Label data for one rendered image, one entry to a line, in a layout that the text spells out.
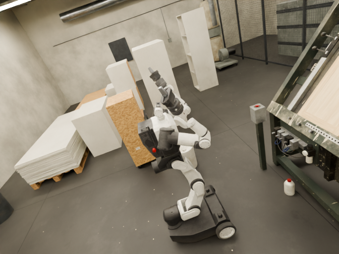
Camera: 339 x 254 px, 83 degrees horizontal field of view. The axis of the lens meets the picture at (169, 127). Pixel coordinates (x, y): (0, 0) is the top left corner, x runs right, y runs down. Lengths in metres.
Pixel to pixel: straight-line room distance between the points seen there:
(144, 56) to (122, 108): 1.27
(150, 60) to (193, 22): 2.08
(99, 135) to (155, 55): 1.99
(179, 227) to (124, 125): 1.61
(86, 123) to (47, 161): 0.99
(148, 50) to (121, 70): 1.94
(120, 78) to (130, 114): 2.77
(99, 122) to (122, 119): 1.26
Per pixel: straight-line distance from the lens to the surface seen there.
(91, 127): 4.24
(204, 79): 5.74
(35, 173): 4.56
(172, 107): 1.14
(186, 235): 2.21
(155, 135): 1.46
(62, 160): 4.23
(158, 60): 3.81
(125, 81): 5.62
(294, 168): 2.65
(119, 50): 9.65
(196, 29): 5.52
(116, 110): 2.92
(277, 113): 2.33
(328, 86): 2.14
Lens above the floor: 2.01
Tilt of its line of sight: 28 degrees down
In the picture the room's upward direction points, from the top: 20 degrees counter-clockwise
